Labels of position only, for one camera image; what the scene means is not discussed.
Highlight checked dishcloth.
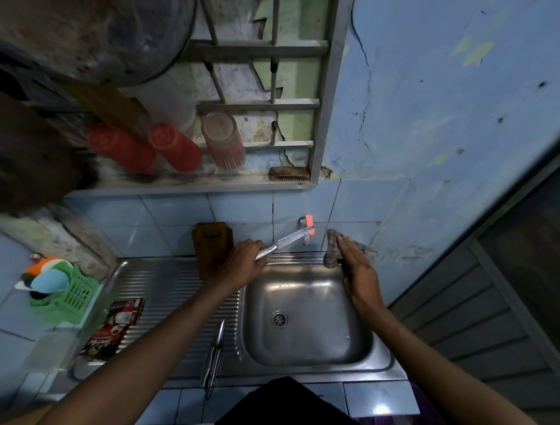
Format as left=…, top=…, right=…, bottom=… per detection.
left=323, top=228, right=379, bottom=269

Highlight grey slatted wooden door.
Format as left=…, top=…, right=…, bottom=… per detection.
left=389, top=153, right=560, bottom=417

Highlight orange plastic utensil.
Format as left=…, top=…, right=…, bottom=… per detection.
left=22, top=257, right=64, bottom=277

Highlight person's black clothing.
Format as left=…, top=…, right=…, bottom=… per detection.
left=216, top=376, right=359, bottom=425

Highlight person's right forearm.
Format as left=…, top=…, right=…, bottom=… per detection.
left=369, top=308, right=537, bottom=425

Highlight clear plastic container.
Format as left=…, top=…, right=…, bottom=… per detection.
left=24, top=330, right=79, bottom=373

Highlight knives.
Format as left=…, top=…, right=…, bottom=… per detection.
left=204, top=319, right=227, bottom=400

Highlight dark round hanging pan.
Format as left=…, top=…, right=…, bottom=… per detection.
left=0, top=0, right=198, bottom=87

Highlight large dark brown wok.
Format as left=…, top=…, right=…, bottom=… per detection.
left=0, top=92, right=97, bottom=215

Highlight green plastic basket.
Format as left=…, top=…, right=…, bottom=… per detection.
left=28, top=262, right=100, bottom=326

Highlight person's left forearm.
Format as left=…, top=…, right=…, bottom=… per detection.
left=37, top=280, right=237, bottom=425

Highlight wooden scrub brush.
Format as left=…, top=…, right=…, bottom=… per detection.
left=267, top=166, right=310, bottom=183

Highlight purple plastic basket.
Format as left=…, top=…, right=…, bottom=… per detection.
left=411, top=383, right=443, bottom=425

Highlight person's right hand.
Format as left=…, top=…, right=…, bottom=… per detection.
left=337, top=235, right=386, bottom=321

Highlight white faucet orange handle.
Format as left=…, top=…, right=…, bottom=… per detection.
left=297, top=214, right=316, bottom=246

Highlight small wooden cutting board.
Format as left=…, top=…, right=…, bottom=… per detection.
left=191, top=222, right=234, bottom=281

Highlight red black sachet pack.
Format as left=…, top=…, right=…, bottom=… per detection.
left=78, top=297, right=146, bottom=362

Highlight light blue plastic scoop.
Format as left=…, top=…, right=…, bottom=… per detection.
left=29, top=267, right=71, bottom=294

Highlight stainless steel sink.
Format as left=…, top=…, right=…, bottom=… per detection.
left=50, top=252, right=408, bottom=393

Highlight white plastic cup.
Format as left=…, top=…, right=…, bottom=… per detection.
left=120, top=72, right=198, bottom=132

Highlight person's left hand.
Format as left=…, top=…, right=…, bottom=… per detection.
left=216, top=239, right=270, bottom=292

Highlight yellow plastic cup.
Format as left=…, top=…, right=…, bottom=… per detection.
left=57, top=81, right=152, bottom=134

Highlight red plastic cup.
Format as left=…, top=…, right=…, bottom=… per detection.
left=86, top=123, right=157, bottom=174
left=148, top=121, right=204, bottom=173

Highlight red striped drinking glass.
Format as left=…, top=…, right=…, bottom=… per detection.
left=200, top=112, right=247, bottom=170

